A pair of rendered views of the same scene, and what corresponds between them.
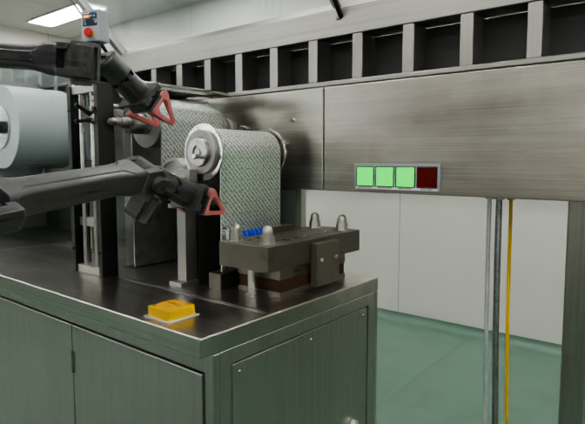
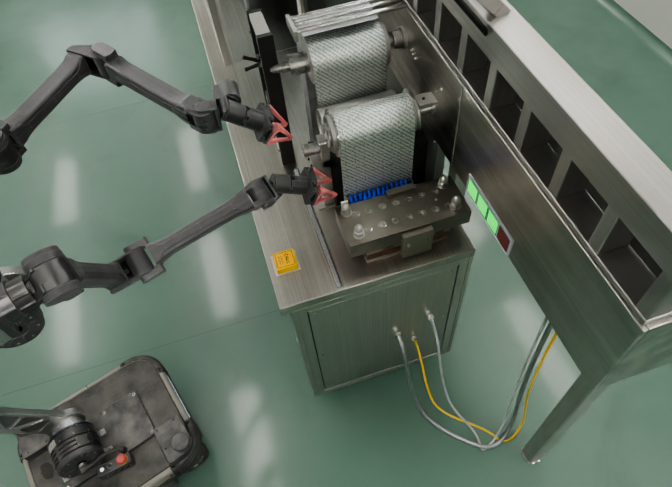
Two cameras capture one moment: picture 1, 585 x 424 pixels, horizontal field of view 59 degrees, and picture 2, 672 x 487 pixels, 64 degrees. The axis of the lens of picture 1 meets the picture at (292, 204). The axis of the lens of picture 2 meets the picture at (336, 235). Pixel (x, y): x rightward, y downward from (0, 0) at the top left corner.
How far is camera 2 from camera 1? 1.31 m
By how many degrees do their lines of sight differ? 58
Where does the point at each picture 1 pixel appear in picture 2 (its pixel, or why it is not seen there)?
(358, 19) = (496, 53)
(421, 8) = (539, 105)
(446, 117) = (526, 215)
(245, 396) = (320, 320)
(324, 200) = not seen: outside the picture
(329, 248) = (419, 237)
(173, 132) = (328, 79)
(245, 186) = (369, 161)
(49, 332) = not seen: hidden behind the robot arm
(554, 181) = (566, 334)
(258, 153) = (386, 135)
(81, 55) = (201, 122)
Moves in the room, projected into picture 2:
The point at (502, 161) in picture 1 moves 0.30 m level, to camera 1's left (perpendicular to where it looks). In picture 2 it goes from (545, 286) to (432, 233)
